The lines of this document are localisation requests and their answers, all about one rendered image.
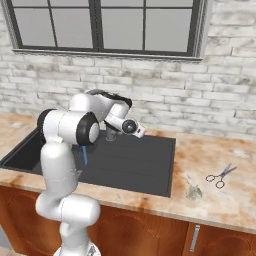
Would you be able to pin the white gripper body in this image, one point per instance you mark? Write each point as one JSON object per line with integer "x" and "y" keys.
{"x": 140, "y": 130}

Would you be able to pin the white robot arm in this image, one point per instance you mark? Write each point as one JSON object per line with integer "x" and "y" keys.
{"x": 58, "y": 166}

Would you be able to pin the black kitchen sink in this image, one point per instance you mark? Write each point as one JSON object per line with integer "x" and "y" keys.
{"x": 133, "y": 163}

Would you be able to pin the blue narrow strip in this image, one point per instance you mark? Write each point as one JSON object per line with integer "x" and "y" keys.
{"x": 85, "y": 156}

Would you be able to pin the brown wooden cupboard door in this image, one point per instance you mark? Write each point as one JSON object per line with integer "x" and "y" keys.
{"x": 226, "y": 245}
{"x": 20, "y": 216}
{"x": 140, "y": 233}

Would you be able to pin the dark-framed window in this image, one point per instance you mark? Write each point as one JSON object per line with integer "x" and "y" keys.
{"x": 96, "y": 23}

